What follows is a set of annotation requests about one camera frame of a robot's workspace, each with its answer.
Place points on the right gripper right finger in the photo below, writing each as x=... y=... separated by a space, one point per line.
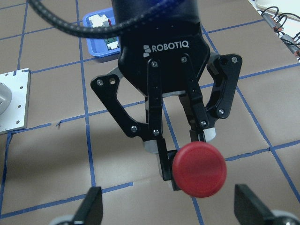
x=249 y=209

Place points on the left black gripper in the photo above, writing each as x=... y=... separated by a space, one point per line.
x=150 y=59

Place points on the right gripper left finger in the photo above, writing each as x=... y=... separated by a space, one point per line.
x=90 y=211

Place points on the red emergency stop button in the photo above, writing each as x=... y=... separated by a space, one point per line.
x=199 y=169

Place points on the green circuit board module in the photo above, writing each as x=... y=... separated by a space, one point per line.
x=111 y=43

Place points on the white plastic terminal block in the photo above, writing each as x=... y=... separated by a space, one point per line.
x=99 y=21

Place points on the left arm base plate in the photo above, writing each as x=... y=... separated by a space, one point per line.
x=14 y=100

